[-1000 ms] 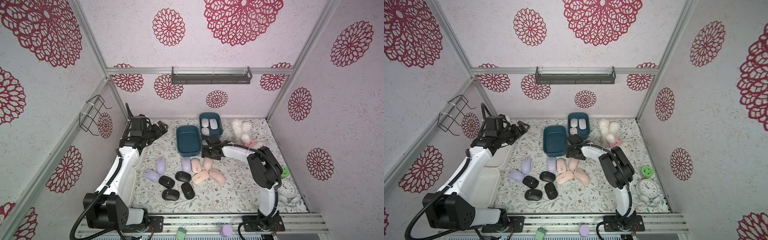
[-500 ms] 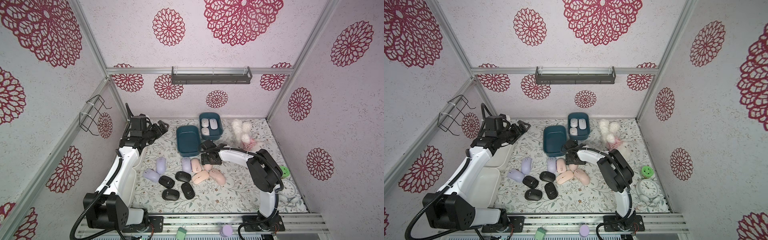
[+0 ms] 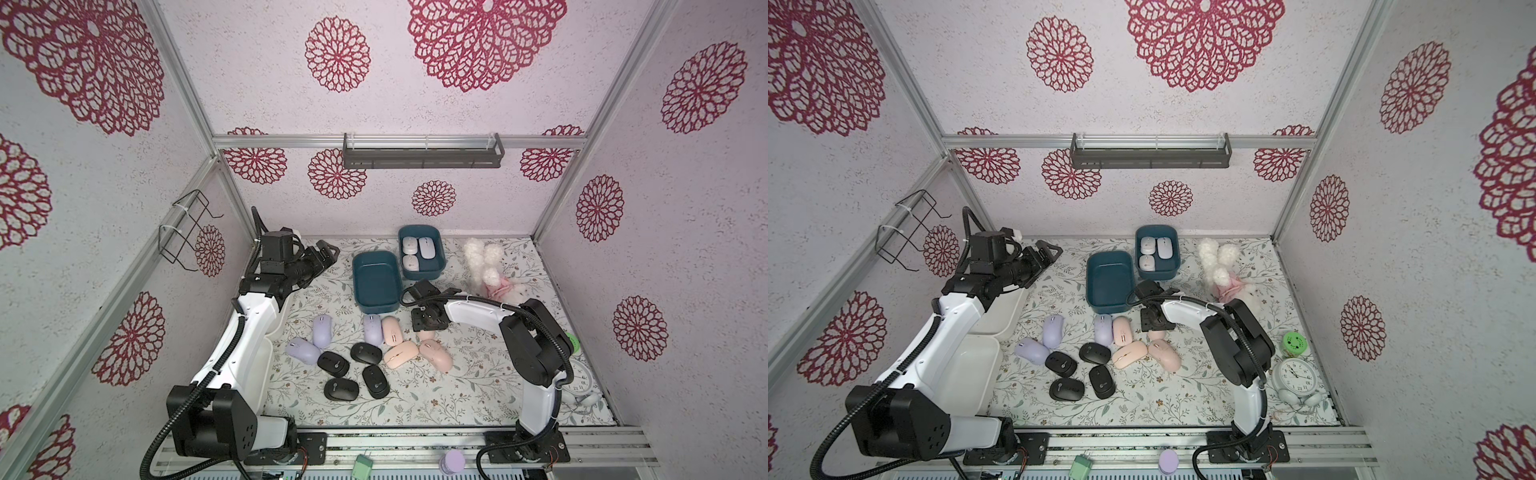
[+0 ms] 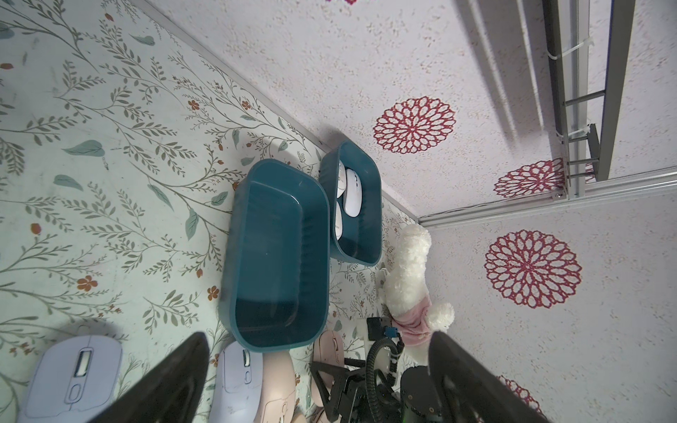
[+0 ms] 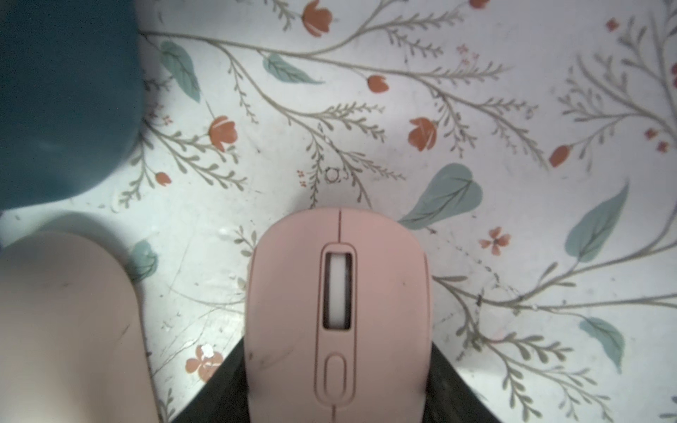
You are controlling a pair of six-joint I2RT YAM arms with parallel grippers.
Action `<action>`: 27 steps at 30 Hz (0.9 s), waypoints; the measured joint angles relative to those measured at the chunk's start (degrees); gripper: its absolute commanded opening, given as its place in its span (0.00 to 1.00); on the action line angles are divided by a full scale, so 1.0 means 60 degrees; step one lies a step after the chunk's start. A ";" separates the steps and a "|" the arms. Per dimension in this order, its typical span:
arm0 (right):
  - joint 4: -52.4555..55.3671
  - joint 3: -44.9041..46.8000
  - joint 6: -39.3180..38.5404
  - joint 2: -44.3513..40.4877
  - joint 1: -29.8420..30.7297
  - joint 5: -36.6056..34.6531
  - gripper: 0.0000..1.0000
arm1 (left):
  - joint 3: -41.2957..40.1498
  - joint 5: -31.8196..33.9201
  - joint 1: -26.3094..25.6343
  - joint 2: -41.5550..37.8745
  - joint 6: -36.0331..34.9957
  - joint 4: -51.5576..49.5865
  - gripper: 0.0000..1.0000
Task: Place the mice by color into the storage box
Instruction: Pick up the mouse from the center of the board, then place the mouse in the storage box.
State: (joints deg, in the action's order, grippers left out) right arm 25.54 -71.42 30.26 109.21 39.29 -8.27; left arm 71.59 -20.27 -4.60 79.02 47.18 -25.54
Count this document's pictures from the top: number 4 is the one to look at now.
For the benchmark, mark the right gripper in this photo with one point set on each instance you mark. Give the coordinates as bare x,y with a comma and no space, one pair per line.
344,393

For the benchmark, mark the purple mouse centre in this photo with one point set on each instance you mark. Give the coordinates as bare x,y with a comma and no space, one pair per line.
238,387

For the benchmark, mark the white mouse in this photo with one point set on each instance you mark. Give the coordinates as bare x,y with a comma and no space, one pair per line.
338,222
353,195
341,180

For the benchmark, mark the white plush toy pink dress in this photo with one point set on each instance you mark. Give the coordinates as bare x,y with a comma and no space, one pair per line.
406,295

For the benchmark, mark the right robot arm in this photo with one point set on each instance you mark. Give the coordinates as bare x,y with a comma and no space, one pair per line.
419,402

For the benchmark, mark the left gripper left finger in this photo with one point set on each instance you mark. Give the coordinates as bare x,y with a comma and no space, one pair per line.
170,392

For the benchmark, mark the dark wall shelf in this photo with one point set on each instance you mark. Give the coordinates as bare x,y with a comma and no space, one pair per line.
586,122

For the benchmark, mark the purple mouse upright left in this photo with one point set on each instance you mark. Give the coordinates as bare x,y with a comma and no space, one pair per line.
74,380

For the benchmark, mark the teal storage box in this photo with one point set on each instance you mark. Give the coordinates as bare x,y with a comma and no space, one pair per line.
361,242
275,283

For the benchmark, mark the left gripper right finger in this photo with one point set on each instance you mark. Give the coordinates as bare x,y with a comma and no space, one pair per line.
467,391

